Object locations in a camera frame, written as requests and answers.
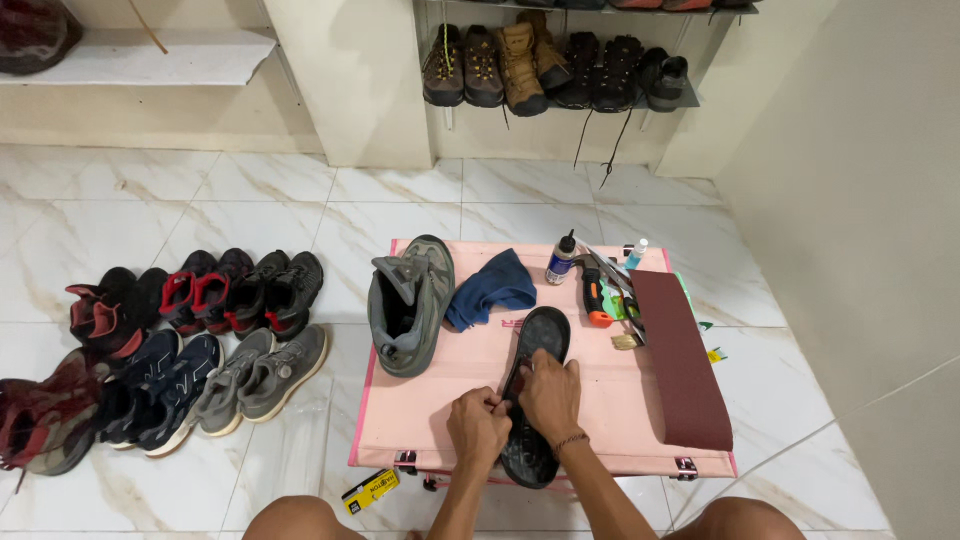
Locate maroon sandpaper strip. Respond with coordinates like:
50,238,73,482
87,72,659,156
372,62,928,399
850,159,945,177
628,270,735,453

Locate person's left hand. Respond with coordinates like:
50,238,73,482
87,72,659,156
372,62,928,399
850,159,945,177
447,386,514,475

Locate yellow black small box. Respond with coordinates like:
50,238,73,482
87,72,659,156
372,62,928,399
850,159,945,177
342,468,402,516

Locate group of assorted sneakers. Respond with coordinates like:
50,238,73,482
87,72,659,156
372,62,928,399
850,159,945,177
0,247,330,477

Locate pink folding table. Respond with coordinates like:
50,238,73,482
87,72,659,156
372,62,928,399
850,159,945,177
347,238,739,492

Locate blue cloth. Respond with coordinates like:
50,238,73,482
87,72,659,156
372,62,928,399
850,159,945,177
444,248,538,333

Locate black shoe sole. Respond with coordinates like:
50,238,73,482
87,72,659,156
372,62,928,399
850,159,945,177
498,306,573,490

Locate white shelf with dark bag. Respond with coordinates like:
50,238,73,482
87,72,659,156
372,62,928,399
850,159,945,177
0,0,280,88

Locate hammer with orange black handle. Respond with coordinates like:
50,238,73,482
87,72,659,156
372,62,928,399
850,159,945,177
571,253,615,330

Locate grey green hiking shoe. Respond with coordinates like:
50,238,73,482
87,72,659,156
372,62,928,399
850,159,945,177
367,234,456,378

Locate brown cord bracelet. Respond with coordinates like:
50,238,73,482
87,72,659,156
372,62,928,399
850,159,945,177
551,431,591,460

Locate person's right knee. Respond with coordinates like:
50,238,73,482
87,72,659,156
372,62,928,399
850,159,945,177
663,496,808,540

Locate glue bottle with black nozzle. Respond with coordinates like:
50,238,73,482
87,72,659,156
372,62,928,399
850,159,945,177
545,229,578,287

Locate person's right hand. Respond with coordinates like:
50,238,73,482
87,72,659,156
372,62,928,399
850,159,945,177
517,348,587,451

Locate shoe rack with boots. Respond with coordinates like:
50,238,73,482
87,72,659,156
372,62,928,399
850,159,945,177
414,0,762,190

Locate green packet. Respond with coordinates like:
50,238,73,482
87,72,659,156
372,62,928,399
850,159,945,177
600,281,628,322

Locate person's knee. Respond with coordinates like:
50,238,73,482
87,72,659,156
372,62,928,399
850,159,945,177
663,496,808,540
241,495,369,540

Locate person's left knee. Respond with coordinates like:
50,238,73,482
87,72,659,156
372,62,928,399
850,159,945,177
241,495,369,540

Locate green yellow tag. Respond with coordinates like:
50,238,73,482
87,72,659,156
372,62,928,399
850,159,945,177
699,321,729,366

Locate metal scissors with black handles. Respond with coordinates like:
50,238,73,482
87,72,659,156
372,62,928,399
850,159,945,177
579,240,647,346

